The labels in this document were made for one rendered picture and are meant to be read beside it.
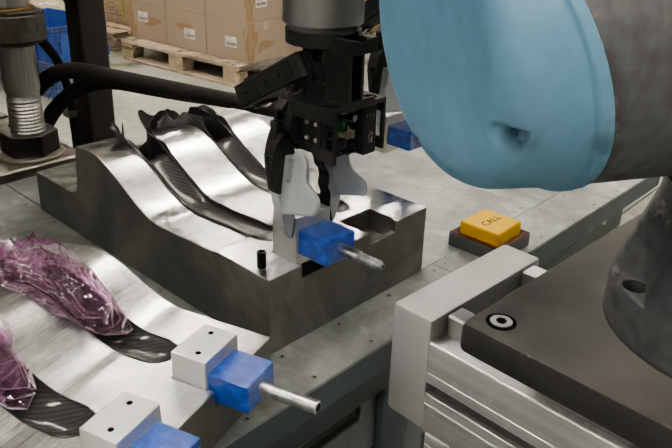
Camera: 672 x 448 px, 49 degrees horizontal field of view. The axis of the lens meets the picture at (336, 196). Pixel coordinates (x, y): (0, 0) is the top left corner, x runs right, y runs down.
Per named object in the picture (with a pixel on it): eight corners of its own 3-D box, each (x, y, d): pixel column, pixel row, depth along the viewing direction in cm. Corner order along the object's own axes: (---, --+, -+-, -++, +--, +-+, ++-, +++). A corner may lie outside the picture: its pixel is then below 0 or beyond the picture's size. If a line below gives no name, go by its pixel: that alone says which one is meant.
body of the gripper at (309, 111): (331, 174, 67) (334, 42, 62) (268, 149, 73) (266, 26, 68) (385, 153, 72) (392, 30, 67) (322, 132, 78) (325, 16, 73)
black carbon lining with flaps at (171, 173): (357, 220, 91) (360, 148, 87) (259, 264, 80) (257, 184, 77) (188, 149, 113) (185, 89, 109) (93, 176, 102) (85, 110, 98)
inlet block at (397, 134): (461, 163, 101) (465, 125, 99) (439, 172, 98) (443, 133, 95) (387, 139, 109) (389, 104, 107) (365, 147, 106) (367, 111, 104)
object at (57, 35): (112, 55, 451) (109, 19, 442) (54, 66, 421) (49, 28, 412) (53, 41, 483) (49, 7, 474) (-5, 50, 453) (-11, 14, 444)
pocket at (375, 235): (396, 248, 88) (398, 220, 87) (367, 262, 85) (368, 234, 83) (367, 235, 91) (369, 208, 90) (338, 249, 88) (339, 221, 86)
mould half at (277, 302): (421, 270, 94) (429, 172, 89) (269, 355, 77) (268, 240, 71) (187, 166, 125) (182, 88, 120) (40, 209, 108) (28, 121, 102)
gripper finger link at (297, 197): (301, 256, 70) (318, 163, 68) (260, 236, 74) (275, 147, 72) (323, 252, 73) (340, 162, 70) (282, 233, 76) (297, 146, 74)
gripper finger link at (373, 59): (370, 96, 97) (384, 29, 95) (361, 93, 98) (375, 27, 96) (392, 98, 101) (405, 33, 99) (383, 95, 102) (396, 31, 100)
